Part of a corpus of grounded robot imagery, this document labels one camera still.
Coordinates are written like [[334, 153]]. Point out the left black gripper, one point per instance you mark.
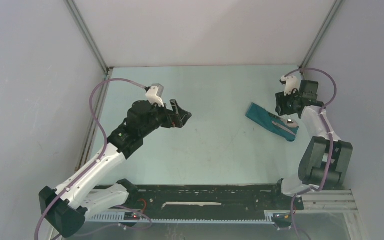
[[183, 115]]

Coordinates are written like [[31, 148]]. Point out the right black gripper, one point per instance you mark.
[[281, 100]]

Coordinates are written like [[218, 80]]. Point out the silver spoon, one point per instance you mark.
[[282, 122]]

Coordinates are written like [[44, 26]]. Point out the teal cloth napkin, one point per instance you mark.
[[260, 116]]

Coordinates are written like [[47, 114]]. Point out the silver knife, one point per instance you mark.
[[288, 128]]

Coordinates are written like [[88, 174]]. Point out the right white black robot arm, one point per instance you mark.
[[326, 160]]

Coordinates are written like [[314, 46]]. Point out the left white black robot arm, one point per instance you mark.
[[68, 206]]

